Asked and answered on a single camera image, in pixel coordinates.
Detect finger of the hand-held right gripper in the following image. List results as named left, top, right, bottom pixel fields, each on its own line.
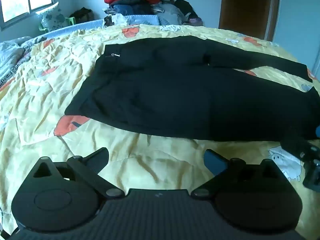
left=280, top=127, right=320, bottom=162

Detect white blue quilt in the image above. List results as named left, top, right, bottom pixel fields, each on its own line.
left=0, top=36, right=33, bottom=85

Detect white wardrobe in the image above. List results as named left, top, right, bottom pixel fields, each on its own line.
left=274, top=0, right=320, bottom=74

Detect pile of clothes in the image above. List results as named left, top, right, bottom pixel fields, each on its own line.
left=102, top=0, right=203, bottom=27

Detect patterned pillow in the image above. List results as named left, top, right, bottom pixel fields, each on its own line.
left=37, top=2, right=69, bottom=32

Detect brown wooden door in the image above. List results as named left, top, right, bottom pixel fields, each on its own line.
left=218, top=0, right=280, bottom=40

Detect black pants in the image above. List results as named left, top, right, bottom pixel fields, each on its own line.
left=64, top=35, right=320, bottom=142

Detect yellow flower printed blanket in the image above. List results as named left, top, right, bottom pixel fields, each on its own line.
left=0, top=24, right=320, bottom=230

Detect green plastic chair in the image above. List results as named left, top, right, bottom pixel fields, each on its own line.
left=38, top=16, right=77, bottom=33

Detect dark bag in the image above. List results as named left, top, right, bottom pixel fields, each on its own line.
left=69, top=7, right=95, bottom=24

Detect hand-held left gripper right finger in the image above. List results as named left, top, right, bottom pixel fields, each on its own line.
left=191, top=149, right=288, bottom=200

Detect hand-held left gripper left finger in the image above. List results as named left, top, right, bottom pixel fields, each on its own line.
left=32, top=147, right=125, bottom=200

